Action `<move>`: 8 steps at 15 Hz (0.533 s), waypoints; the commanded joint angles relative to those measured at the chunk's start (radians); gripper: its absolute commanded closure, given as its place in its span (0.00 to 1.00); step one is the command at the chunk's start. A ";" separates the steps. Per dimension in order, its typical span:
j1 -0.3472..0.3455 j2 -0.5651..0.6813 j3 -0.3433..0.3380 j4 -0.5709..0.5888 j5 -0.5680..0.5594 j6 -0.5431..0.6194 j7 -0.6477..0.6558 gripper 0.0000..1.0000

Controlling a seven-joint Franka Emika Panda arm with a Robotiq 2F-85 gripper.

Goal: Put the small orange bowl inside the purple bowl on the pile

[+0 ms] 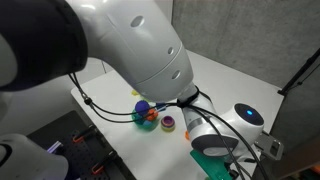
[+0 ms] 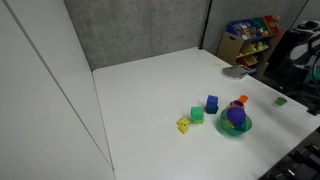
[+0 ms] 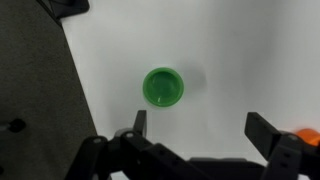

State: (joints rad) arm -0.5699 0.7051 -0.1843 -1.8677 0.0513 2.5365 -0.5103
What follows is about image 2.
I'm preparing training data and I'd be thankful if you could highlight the red toy bin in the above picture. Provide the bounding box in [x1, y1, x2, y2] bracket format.
[263, 14, 281, 36]

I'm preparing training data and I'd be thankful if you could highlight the yellow toy bin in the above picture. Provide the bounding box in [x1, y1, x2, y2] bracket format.
[237, 54, 260, 67]
[239, 41, 269, 57]

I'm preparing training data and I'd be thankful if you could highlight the dark office chair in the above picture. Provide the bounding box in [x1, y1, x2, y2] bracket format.
[266, 29, 320, 103]

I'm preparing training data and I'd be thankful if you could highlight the yellow toy duck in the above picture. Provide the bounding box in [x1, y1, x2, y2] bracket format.
[176, 116, 191, 135]

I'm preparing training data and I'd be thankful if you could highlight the teal bowl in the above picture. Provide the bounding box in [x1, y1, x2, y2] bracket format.
[233, 119, 248, 132]

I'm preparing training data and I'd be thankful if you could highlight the blue toy bin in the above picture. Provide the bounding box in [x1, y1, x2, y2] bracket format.
[225, 19, 264, 42]

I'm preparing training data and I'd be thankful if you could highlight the large green bowl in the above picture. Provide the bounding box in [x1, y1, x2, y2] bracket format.
[219, 107, 253, 136]

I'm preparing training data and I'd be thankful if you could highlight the yellow bowl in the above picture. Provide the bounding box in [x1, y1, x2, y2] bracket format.
[222, 118, 236, 129]

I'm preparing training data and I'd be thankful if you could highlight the grey metal mounting plate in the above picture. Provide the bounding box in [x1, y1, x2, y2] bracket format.
[222, 64, 253, 81]

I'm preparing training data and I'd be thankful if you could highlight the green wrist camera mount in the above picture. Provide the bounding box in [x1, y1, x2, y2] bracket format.
[306, 68, 320, 85]

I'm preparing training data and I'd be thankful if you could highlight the blue toy block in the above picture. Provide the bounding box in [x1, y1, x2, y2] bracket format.
[205, 94, 220, 115]

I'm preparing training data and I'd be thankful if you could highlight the green toy bin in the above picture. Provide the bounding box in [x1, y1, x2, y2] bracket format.
[252, 17, 273, 35]

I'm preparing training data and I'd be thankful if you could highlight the black vertical pole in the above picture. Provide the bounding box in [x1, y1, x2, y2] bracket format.
[198, 0, 213, 50]

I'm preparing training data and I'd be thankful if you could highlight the green toy block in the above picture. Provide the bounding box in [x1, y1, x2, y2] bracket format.
[190, 106, 205, 122]

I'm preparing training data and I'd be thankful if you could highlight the small orange bowl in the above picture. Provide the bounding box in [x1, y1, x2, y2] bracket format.
[238, 94, 250, 104]

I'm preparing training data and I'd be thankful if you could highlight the white and black headset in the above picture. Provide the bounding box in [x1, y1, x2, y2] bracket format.
[294, 20, 320, 33]

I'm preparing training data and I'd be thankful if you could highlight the purple bowl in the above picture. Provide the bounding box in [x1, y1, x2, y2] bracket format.
[226, 105, 247, 126]

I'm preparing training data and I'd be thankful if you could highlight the wooden toy bin shelf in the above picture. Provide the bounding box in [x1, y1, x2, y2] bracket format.
[216, 14, 286, 76]

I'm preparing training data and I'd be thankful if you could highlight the small green block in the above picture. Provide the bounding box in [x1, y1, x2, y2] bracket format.
[274, 96, 288, 107]

